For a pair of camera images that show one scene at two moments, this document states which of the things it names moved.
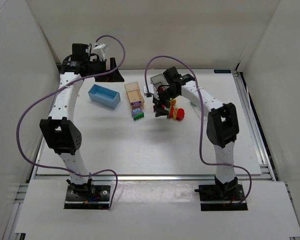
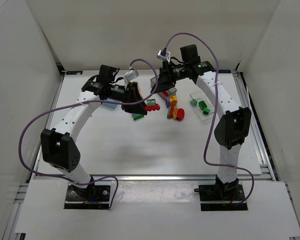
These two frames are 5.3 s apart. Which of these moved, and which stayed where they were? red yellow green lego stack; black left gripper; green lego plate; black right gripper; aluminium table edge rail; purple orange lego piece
Moved: black left gripper; black right gripper
Stayed: purple orange lego piece; red yellow green lego stack; aluminium table edge rail; green lego plate
